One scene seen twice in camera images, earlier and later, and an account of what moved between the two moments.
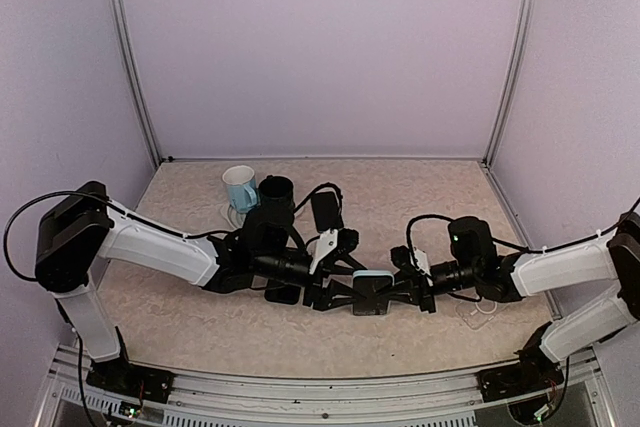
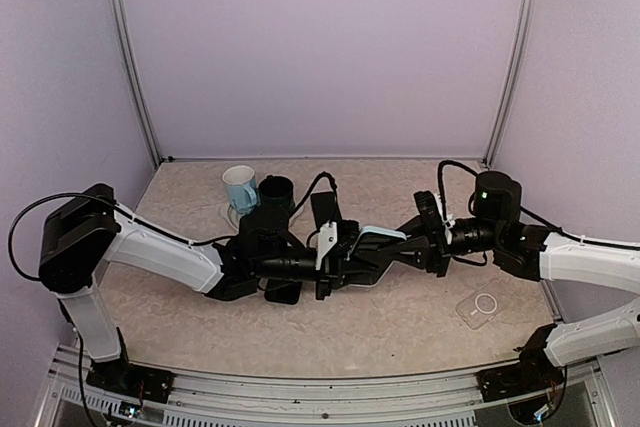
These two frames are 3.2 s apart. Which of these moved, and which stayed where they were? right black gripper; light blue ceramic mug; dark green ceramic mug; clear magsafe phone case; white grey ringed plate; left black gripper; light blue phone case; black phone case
Moved: right black gripper; light blue phone case; left black gripper
Stayed: black phone case; white grey ringed plate; clear magsafe phone case; dark green ceramic mug; light blue ceramic mug
